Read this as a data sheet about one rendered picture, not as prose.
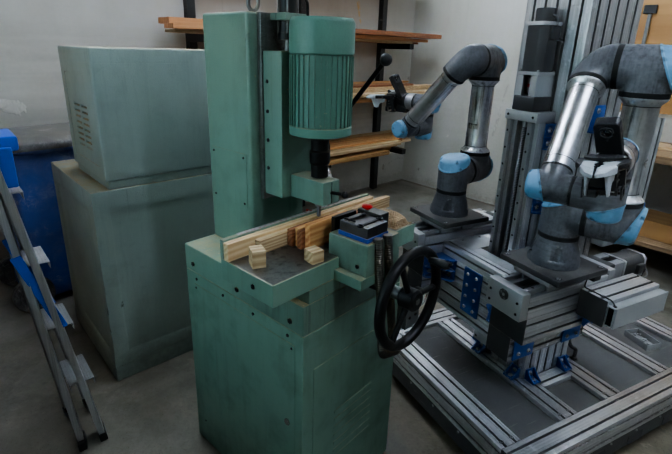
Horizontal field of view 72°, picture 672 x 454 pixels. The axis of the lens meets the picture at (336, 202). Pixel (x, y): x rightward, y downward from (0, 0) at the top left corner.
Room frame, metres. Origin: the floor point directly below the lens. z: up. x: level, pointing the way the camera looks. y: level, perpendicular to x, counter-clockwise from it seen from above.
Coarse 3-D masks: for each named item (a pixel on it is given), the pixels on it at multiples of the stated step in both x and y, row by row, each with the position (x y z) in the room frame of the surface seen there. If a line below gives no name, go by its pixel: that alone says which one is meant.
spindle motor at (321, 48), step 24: (312, 24) 1.22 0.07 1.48; (336, 24) 1.22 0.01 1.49; (312, 48) 1.21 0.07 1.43; (336, 48) 1.22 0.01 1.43; (312, 72) 1.22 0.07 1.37; (336, 72) 1.23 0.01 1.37; (312, 96) 1.22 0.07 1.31; (336, 96) 1.23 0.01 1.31; (312, 120) 1.22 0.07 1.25; (336, 120) 1.23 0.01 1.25
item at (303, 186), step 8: (296, 176) 1.32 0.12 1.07; (304, 176) 1.31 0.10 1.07; (328, 176) 1.32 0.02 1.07; (296, 184) 1.31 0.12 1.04; (304, 184) 1.29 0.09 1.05; (312, 184) 1.27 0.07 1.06; (320, 184) 1.25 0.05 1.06; (328, 184) 1.26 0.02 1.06; (336, 184) 1.28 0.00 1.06; (296, 192) 1.31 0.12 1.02; (304, 192) 1.29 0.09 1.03; (312, 192) 1.27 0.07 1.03; (320, 192) 1.25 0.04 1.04; (328, 192) 1.26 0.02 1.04; (312, 200) 1.27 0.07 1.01; (320, 200) 1.25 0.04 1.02; (328, 200) 1.26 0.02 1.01; (336, 200) 1.28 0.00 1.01
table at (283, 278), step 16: (400, 240) 1.34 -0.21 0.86; (272, 256) 1.11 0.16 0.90; (288, 256) 1.12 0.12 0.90; (336, 256) 1.13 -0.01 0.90; (224, 272) 1.08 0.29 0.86; (240, 272) 1.04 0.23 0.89; (256, 272) 1.02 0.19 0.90; (272, 272) 1.02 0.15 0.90; (288, 272) 1.02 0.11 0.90; (304, 272) 1.03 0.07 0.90; (320, 272) 1.07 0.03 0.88; (336, 272) 1.10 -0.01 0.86; (352, 272) 1.09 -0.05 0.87; (384, 272) 1.12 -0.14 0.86; (240, 288) 1.04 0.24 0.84; (256, 288) 0.99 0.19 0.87; (272, 288) 0.95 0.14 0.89; (288, 288) 0.99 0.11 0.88; (304, 288) 1.03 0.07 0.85; (272, 304) 0.95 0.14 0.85
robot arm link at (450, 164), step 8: (440, 160) 1.76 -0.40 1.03; (448, 160) 1.73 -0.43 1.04; (456, 160) 1.71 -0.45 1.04; (464, 160) 1.72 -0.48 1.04; (472, 160) 1.78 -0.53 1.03; (440, 168) 1.74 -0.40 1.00; (448, 168) 1.71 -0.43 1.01; (456, 168) 1.70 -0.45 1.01; (464, 168) 1.71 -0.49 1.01; (472, 168) 1.75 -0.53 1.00; (440, 176) 1.74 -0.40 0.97; (448, 176) 1.71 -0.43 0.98; (456, 176) 1.70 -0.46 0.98; (464, 176) 1.71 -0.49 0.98; (472, 176) 1.75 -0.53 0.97; (440, 184) 1.73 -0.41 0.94; (448, 184) 1.71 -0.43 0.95; (456, 184) 1.70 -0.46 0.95; (464, 184) 1.72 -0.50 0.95
